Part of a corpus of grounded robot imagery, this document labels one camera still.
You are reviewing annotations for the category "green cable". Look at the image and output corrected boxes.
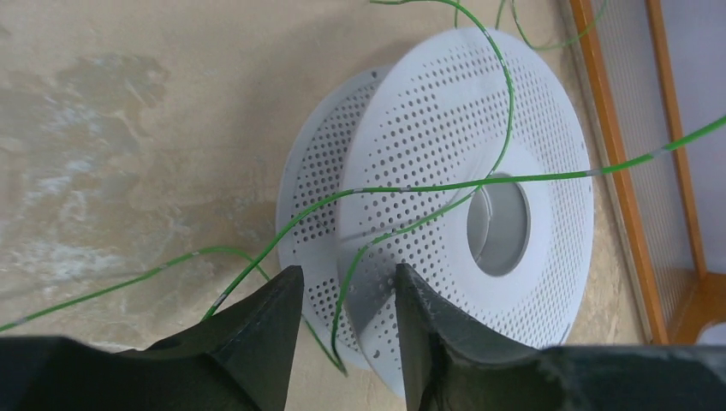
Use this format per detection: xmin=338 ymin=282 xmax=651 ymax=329
xmin=0 ymin=0 xmax=726 ymax=377

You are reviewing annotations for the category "white perforated spool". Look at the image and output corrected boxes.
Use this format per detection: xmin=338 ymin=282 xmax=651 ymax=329
xmin=276 ymin=27 xmax=594 ymax=396

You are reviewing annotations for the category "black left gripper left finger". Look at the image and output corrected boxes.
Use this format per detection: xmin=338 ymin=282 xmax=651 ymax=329
xmin=1 ymin=265 xmax=304 ymax=410

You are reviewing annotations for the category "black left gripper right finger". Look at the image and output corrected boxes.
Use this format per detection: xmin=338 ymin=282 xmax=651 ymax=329
xmin=395 ymin=264 xmax=725 ymax=410

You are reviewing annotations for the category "wooden rack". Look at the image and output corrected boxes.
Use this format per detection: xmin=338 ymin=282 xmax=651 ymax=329
xmin=568 ymin=1 xmax=725 ymax=344

